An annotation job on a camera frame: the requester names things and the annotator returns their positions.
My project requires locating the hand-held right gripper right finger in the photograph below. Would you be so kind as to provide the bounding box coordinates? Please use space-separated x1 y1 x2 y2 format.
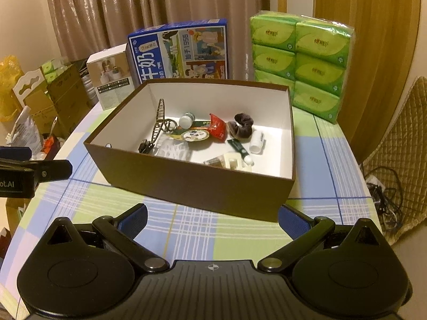
258 203 382 273

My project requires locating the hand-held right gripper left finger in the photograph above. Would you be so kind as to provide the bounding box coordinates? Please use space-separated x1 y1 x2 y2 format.
45 203 171 273

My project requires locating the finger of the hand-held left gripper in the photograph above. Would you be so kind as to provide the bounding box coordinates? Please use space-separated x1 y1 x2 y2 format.
0 159 73 183
0 146 33 161

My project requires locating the brown cardboard box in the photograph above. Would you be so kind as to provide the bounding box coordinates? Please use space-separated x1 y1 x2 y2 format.
83 78 296 223

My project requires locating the clear box of floss picks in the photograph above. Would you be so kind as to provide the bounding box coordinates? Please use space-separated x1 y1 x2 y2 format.
152 137 192 159

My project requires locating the white hair claw clip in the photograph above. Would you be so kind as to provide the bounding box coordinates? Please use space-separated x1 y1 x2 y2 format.
223 151 252 172

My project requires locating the small white bottle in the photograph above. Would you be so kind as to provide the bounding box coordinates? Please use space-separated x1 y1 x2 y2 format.
250 131 266 154

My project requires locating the dark green tube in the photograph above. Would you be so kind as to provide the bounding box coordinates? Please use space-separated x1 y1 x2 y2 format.
228 139 255 166

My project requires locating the bag of cotton swabs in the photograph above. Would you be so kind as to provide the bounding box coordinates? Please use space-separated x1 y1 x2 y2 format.
203 155 227 167

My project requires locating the green card with round badge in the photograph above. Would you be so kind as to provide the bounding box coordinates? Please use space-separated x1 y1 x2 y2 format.
167 120 212 143

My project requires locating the brown hair scrunchie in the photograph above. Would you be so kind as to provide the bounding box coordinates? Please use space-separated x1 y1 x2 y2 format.
227 113 255 139

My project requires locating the leopard print hair clip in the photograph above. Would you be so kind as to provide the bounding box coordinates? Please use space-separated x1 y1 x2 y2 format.
152 98 177 147

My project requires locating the red packet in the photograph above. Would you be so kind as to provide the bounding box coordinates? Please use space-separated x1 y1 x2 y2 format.
208 113 229 141

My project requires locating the checkered cloth desktop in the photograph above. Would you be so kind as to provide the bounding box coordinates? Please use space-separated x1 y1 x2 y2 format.
0 102 382 264

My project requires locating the white plastic bag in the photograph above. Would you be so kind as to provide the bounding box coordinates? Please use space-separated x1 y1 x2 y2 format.
5 106 42 147

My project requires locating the low brown cardboard carton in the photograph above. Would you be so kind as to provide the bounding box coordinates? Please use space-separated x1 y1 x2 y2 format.
5 198 32 241

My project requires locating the yellow plastic bag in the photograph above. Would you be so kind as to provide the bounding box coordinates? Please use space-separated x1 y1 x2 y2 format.
0 55 25 122

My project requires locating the large brown cardboard carton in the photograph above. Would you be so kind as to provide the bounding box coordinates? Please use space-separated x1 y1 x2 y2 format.
47 60 96 137

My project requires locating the white product box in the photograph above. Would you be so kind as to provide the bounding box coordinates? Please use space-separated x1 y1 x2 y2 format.
86 44 137 111

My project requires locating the quilted cushion chair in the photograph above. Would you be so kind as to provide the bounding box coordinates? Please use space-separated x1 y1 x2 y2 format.
362 77 427 245

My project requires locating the stack of green tissue packs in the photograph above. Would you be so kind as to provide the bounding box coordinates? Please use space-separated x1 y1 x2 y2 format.
250 11 355 123

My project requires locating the blue milk carton box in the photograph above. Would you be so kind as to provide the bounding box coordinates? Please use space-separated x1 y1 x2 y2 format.
128 18 230 89

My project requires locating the beige curtain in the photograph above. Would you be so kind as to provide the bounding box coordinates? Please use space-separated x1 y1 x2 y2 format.
43 0 271 61

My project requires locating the brown wooden door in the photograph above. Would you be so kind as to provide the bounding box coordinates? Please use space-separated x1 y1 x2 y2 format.
315 0 421 154

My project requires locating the carton with white handle flap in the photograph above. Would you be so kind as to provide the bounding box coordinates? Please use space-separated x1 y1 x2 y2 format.
13 68 65 137

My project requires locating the tangle of black cables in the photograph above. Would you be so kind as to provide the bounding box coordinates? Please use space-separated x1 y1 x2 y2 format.
363 167 404 230

